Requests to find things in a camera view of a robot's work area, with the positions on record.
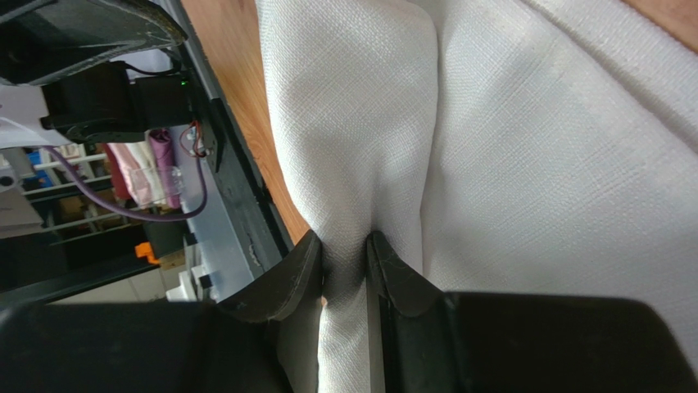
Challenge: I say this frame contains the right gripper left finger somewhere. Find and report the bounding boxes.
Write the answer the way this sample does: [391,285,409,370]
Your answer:
[1,232,323,392]

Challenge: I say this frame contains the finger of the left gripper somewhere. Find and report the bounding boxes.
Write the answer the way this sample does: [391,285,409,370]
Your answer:
[1,1,188,86]

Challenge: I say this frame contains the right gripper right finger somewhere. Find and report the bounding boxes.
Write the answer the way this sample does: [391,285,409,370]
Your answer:
[366,231,697,392]

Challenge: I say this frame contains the white cloth napkin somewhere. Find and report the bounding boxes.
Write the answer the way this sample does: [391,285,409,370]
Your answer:
[256,1,697,392]

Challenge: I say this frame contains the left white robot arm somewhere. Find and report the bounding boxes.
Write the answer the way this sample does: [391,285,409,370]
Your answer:
[1,1,193,149]

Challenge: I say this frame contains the folded cloths on shelf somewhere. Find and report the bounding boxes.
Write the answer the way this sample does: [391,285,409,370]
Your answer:
[107,129,184,210]

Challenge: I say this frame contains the background storage shelf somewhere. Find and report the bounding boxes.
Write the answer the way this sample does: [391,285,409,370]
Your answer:
[1,144,141,246]

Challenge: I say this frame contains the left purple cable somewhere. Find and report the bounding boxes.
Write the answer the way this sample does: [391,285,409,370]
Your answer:
[43,144,209,223]

